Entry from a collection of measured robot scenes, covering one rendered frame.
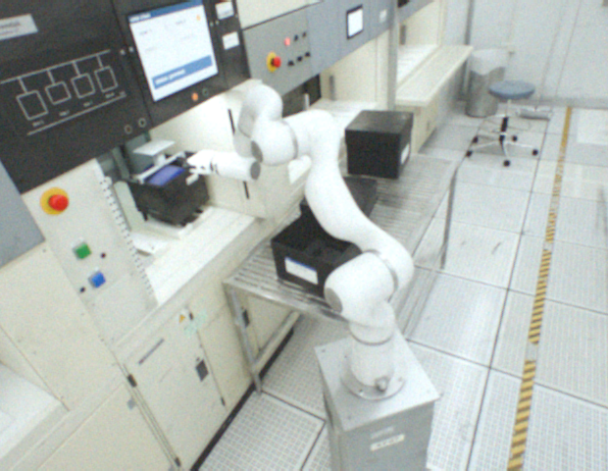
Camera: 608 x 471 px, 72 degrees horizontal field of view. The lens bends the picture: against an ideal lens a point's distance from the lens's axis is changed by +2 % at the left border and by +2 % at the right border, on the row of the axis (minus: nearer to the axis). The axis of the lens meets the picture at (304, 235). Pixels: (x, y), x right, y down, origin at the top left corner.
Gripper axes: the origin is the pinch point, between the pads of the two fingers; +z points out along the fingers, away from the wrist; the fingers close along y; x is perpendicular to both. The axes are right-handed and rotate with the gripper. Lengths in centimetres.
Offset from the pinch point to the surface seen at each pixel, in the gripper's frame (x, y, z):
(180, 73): 32.3, -5.8, -15.2
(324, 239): -42, 22, -43
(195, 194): -18.6, 3.6, 4.5
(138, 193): -13.2, -10.5, 19.8
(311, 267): -30, -7, -54
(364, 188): -33, 53, -49
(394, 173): -39, 82, -53
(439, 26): -15, 310, -16
